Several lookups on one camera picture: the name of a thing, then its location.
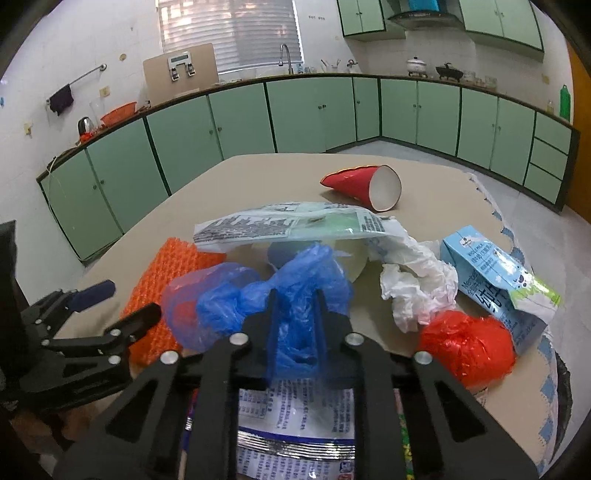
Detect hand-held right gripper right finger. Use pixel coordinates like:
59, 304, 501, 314
314, 288, 540, 480

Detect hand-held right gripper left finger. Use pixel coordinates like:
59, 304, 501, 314
54, 288, 280, 480

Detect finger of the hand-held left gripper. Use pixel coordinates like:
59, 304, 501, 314
44, 303, 163, 370
28, 279, 116, 341

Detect orange foam mesh sleeve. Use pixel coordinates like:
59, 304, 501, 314
119, 237, 227, 367

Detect blue plastic bag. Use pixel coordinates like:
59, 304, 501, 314
196, 244, 354, 385

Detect white paper cup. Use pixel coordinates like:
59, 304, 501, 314
252, 240, 370, 283

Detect silver printed snack packet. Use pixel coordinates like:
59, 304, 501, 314
185, 378, 358, 476

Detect white tissue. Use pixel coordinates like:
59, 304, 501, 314
367, 231, 459, 334

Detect printed white plastic wrapper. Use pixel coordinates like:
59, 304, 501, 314
193, 202, 407, 254

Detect red plastic bag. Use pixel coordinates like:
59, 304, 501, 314
418, 310, 516, 389

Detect red paper cup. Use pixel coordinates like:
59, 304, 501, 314
320, 164, 403, 213

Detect light blue milk carton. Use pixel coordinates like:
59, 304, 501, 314
440, 225, 563, 355

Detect orange plastic basin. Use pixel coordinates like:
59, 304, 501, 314
100, 102, 138, 129

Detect green lower kitchen cabinets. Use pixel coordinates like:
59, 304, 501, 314
37, 74, 581, 264

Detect green kitchen cabinets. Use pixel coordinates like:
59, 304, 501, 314
336, 0, 546, 58
37, 74, 581, 264

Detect dark towel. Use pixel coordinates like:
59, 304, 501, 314
48, 84, 75, 116

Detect cardboard box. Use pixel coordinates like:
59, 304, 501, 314
142, 43, 219, 107

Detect window blinds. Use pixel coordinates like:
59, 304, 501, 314
157, 0, 305, 75

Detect orange wooden door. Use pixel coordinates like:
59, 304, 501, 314
566, 46, 591, 217

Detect green upper kitchen cabinets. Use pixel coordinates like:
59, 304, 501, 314
336, 0, 546, 58

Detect steel range hood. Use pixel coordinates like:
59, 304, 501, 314
387, 9, 465, 31

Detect wall towel bar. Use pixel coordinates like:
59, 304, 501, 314
45, 64, 108, 107

